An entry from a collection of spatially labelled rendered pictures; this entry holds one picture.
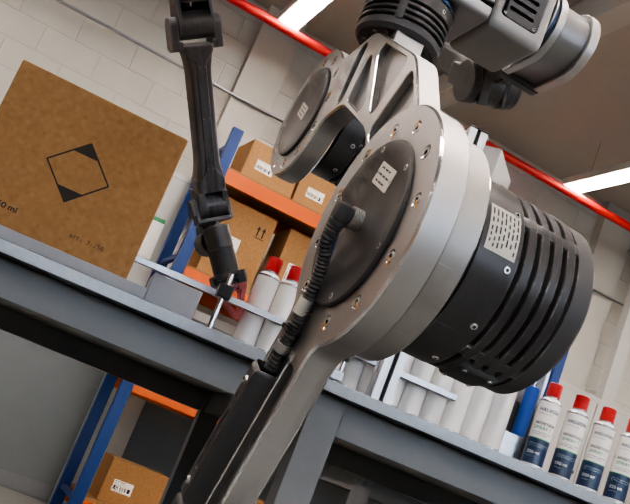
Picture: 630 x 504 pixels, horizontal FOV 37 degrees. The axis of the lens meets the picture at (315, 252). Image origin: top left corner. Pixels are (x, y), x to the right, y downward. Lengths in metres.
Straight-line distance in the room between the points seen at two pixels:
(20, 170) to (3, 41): 4.95
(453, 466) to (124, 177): 0.76
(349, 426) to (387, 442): 0.07
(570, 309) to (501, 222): 0.10
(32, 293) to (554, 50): 0.91
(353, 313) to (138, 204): 0.88
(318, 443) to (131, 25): 5.31
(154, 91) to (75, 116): 4.98
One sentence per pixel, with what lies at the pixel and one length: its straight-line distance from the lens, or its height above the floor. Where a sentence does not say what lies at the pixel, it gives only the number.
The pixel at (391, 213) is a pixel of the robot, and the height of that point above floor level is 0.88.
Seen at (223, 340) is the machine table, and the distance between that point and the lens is 1.55.
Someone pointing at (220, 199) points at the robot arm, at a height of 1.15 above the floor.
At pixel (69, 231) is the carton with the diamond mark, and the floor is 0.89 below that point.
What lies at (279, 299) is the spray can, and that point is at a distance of 2.03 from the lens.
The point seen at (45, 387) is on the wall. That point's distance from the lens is 6.26.
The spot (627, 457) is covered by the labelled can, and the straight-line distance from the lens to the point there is 2.36.
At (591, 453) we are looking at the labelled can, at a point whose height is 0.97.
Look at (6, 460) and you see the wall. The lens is 6.28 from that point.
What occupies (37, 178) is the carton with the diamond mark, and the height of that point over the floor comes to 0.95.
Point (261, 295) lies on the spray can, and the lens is 2.02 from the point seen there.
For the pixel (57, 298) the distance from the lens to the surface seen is 1.57.
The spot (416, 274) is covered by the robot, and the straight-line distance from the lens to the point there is 0.74.
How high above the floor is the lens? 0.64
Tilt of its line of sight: 14 degrees up
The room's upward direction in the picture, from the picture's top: 22 degrees clockwise
